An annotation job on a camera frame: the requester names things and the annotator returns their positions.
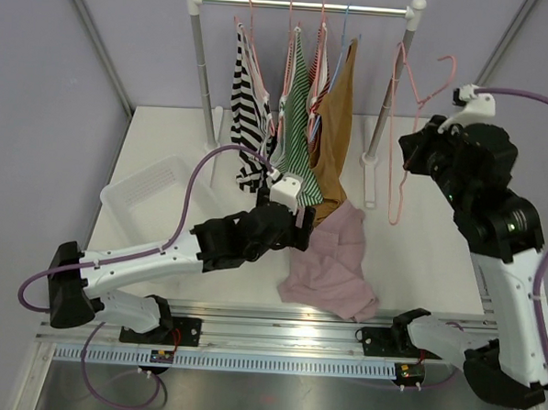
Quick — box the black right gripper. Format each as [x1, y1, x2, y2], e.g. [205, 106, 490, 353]
[398, 115, 478, 214]

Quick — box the pink wire hanger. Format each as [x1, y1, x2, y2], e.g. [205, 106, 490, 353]
[387, 41, 458, 227]

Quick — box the pink mauve tank top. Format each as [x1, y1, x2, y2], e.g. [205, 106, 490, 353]
[277, 201, 378, 323]

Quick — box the tan brown tank top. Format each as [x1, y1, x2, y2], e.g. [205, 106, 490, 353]
[309, 39, 359, 227]

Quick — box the light blue wire hanger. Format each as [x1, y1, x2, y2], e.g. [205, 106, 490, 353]
[328, 4, 352, 92]

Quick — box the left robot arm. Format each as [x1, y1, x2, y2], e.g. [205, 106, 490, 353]
[48, 201, 316, 345]

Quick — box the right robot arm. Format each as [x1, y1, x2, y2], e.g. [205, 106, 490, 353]
[389, 116, 548, 410]

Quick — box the green white striped tank top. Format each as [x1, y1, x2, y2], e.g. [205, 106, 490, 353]
[271, 27, 323, 206]

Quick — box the black white striped tank top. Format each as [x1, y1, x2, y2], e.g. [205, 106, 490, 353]
[225, 22, 289, 197]

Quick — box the red white striped tank top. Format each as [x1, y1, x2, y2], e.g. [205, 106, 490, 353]
[306, 22, 330, 152]

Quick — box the pink hanger under red top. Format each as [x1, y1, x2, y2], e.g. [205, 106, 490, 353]
[308, 8, 328, 143]

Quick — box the pink hanger under black top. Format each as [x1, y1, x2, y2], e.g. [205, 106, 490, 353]
[226, 0, 284, 137]

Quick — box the white clothes rack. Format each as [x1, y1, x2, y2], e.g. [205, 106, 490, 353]
[186, 0, 427, 209]

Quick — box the white plastic basket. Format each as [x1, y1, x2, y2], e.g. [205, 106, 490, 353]
[101, 155, 195, 246]

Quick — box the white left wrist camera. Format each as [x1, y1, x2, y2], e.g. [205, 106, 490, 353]
[267, 168, 304, 215]

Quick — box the aluminium mounting rail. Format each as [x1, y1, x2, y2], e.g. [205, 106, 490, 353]
[34, 291, 499, 369]

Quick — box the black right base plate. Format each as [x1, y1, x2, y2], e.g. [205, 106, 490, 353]
[354, 327, 440, 360]

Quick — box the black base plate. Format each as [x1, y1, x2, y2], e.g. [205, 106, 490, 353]
[119, 316, 203, 347]
[354, 327, 440, 360]

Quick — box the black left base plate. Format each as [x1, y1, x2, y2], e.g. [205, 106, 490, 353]
[119, 316, 203, 347]

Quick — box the white slotted cable duct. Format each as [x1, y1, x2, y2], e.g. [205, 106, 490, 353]
[53, 344, 396, 381]

